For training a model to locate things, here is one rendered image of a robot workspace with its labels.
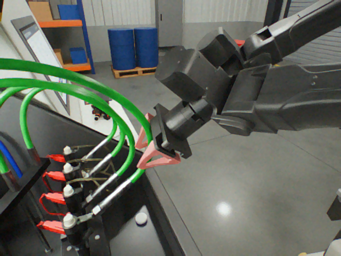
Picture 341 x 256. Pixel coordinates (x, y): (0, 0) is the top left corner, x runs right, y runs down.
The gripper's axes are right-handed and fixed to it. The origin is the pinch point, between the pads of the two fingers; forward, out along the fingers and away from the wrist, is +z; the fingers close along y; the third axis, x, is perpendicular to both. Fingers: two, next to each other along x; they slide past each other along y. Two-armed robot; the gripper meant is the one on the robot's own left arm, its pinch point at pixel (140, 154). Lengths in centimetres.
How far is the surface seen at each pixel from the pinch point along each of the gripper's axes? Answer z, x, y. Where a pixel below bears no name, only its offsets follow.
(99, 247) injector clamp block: 25.1, 7.6, 7.7
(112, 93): -7.9, -12.2, -1.3
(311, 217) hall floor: 2, 185, -15
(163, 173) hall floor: 89, 119, -88
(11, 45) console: 13.1, -27.4, -32.7
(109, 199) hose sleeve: 9.7, -0.4, 4.5
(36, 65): -5.9, -21.9, -0.7
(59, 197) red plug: 23.3, -4.5, -1.5
